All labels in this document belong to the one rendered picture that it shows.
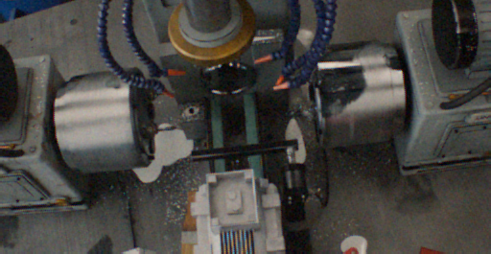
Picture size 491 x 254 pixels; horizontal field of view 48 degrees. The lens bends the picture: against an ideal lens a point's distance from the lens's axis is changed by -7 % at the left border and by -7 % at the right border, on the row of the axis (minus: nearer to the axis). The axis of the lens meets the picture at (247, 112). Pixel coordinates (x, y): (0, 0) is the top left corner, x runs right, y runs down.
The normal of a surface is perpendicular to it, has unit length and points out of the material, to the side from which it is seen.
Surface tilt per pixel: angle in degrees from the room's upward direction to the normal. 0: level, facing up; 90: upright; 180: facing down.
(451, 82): 0
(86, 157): 69
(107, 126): 32
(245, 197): 0
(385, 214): 0
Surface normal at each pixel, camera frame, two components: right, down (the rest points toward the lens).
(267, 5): 0.08, 0.88
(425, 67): -0.09, -0.47
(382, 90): -0.04, 0.00
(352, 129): 0.04, 0.66
